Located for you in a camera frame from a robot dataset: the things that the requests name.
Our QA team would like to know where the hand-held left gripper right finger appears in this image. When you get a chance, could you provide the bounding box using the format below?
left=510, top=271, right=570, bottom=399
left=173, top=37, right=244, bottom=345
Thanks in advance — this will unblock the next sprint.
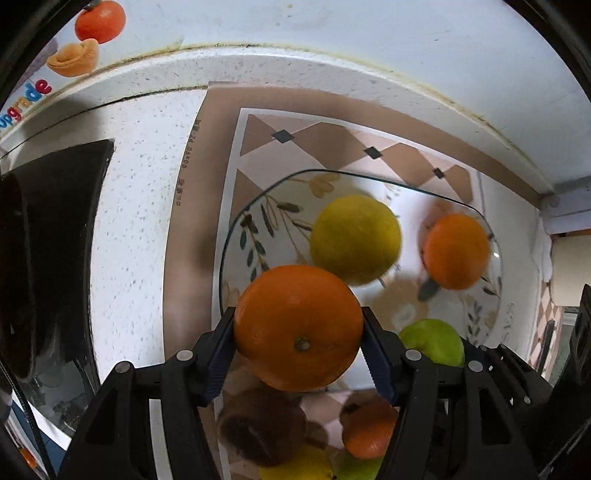
left=360, top=305, right=539, bottom=480

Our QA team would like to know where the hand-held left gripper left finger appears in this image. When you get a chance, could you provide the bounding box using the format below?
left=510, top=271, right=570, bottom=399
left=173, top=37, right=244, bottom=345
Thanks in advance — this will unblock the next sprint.
left=59, top=306, right=237, bottom=480

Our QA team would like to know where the large orange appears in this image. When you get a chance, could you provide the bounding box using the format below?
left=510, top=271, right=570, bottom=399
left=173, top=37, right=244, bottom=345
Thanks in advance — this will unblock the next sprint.
left=233, top=264, right=365, bottom=393

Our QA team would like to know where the glass plate with leaf print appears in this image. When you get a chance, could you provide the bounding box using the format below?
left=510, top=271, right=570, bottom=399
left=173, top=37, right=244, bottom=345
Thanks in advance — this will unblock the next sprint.
left=219, top=169, right=504, bottom=370

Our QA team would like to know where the green apple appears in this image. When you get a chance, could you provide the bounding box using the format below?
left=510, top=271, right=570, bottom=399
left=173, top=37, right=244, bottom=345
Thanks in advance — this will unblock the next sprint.
left=398, top=318, right=465, bottom=368
left=332, top=450, right=385, bottom=480

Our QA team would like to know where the small orange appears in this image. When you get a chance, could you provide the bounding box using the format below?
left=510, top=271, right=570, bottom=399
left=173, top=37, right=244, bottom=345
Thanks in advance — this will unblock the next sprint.
left=340, top=401, right=400, bottom=460
left=422, top=213, right=491, bottom=291

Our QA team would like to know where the brown kiwi fruit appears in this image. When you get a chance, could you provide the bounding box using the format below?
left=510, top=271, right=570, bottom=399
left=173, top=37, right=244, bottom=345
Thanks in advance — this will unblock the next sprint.
left=217, top=391, right=308, bottom=467

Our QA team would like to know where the yellow citrus fruit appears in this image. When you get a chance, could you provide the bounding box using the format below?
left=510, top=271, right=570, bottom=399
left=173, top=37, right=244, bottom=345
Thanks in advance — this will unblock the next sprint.
left=309, top=194, right=402, bottom=286
left=257, top=444, right=336, bottom=480

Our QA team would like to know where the beige box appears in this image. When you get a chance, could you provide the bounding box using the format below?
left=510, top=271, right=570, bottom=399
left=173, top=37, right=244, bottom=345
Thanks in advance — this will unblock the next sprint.
left=551, top=234, right=591, bottom=308

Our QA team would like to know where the brown diamond-patterned table mat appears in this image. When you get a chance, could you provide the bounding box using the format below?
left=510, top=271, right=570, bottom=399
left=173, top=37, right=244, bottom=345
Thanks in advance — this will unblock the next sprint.
left=163, top=82, right=546, bottom=480

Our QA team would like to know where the black glass appliance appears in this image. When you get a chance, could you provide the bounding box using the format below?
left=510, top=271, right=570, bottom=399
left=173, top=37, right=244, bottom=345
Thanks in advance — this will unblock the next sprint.
left=0, top=138, right=116, bottom=418

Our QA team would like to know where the black cable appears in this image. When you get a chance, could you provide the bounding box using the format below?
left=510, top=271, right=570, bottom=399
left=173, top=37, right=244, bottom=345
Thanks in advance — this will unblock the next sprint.
left=0, top=360, right=58, bottom=480

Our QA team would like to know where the wall sticker with fruit print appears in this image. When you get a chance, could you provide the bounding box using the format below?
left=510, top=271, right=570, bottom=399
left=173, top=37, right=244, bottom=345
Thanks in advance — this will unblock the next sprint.
left=0, top=0, right=128, bottom=145

